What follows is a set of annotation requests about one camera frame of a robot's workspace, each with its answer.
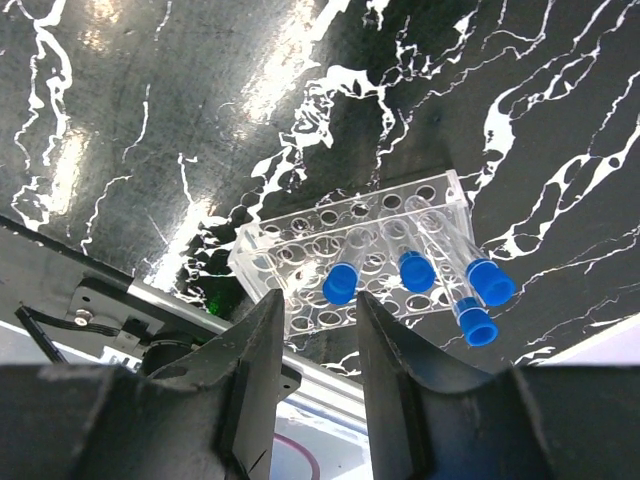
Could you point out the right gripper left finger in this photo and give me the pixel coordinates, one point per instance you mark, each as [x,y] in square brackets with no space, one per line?
[208,415]

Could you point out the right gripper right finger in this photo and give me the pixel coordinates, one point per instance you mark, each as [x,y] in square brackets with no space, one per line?
[431,416]

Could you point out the blue capped test tube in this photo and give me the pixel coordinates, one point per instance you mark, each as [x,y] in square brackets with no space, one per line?
[340,285]
[468,309]
[490,282]
[416,272]

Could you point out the clear test tube rack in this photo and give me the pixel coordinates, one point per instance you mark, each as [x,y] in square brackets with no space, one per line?
[295,253]

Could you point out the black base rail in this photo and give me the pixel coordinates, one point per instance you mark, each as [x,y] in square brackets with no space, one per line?
[98,313]

